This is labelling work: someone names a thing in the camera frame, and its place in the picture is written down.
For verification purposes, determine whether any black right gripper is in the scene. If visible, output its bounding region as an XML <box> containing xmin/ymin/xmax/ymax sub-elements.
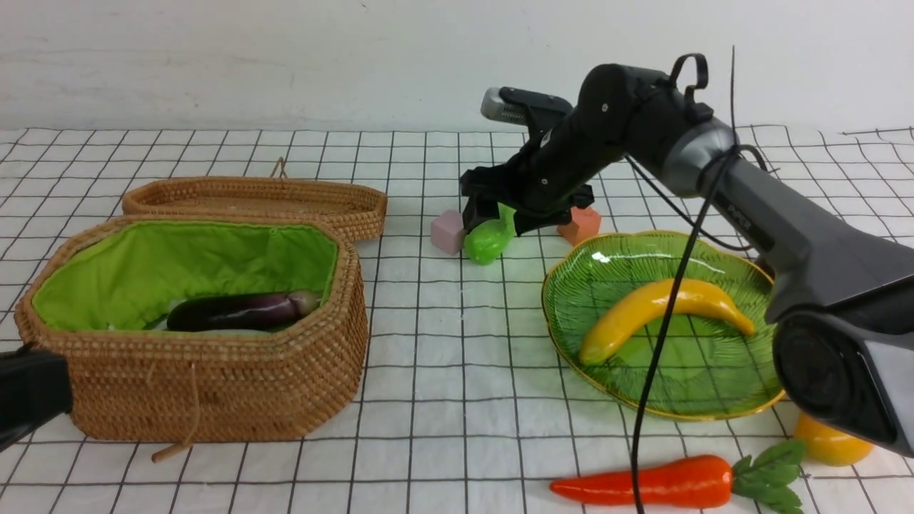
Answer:
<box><xmin>460</xmin><ymin>143</ymin><xmax>596</xmax><ymax>236</ymax></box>

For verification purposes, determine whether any green bitter gourd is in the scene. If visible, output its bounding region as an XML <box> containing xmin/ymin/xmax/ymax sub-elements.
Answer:
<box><xmin>463</xmin><ymin>204</ymin><xmax>517</xmax><ymax>266</ymax></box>

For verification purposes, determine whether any yellow banana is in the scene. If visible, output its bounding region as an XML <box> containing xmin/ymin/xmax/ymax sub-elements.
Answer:
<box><xmin>578</xmin><ymin>278</ymin><xmax>756</xmax><ymax>366</ymax></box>

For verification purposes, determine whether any purple eggplant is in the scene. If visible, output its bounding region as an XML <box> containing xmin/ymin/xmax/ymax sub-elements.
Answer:
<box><xmin>166</xmin><ymin>290</ymin><xmax>323</xmax><ymax>332</ymax></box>

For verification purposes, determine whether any orange carrot with leaves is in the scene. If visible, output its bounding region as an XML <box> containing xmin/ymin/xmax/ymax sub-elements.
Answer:
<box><xmin>551</xmin><ymin>440</ymin><xmax>806</xmax><ymax>513</ymax></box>

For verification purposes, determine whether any orange yellow mango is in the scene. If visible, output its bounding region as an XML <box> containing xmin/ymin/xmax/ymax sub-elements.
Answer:
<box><xmin>793</xmin><ymin>413</ymin><xmax>875</xmax><ymax>466</ymax></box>

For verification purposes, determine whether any dark purple mangosteen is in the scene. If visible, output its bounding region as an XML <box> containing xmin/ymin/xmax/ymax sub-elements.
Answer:
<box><xmin>753</xmin><ymin>256</ymin><xmax>775</xmax><ymax>280</ymax></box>

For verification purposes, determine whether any white radish with leaves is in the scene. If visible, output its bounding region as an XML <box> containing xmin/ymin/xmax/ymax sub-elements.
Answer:
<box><xmin>141</xmin><ymin>295</ymin><xmax>297</xmax><ymax>336</ymax></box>

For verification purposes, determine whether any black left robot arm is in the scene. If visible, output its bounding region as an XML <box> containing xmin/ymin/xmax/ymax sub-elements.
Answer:
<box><xmin>1</xmin><ymin>342</ymin><xmax>73</xmax><ymax>451</ymax></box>

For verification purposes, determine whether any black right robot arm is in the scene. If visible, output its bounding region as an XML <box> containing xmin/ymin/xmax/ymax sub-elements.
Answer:
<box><xmin>460</xmin><ymin>54</ymin><xmax>913</xmax><ymax>458</ymax></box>

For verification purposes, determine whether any pink foam cube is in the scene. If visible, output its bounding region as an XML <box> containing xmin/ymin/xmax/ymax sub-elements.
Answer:
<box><xmin>430</xmin><ymin>209</ymin><xmax>466</xmax><ymax>255</ymax></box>

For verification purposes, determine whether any orange foam cube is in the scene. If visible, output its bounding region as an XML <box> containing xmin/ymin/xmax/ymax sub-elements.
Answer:
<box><xmin>557</xmin><ymin>207</ymin><xmax>603</xmax><ymax>247</ymax></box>

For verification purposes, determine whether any woven rattan basket lid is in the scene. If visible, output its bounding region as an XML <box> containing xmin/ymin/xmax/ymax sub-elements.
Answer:
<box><xmin>121</xmin><ymin>158</ymin><xmax>388</xmax><ymax>243</ymax></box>

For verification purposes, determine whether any green leaf glass plate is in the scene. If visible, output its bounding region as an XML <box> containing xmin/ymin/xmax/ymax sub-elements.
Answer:
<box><xmin>540</xmin><ymin>231</ymin><xmax>783</xmax><ymax>422</ymax></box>

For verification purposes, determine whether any woven rattan basket green lining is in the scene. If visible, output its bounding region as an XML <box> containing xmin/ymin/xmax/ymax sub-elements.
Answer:
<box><xmin>14</xmin><ymin>216</ymin><xmax>370</xmax><ymax>443</ymax></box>

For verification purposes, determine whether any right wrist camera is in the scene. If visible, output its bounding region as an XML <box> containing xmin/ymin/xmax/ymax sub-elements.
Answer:
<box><xmin>480</xmin><ymin>86</ymin><xmax>573</xmax><ymax>137</ymax></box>

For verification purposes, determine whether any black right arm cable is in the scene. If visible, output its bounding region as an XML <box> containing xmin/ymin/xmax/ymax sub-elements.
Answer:
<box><xmin>625</xmin><ymin>46</ymin><xmax>775</xmax><ymax>514</ymax></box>

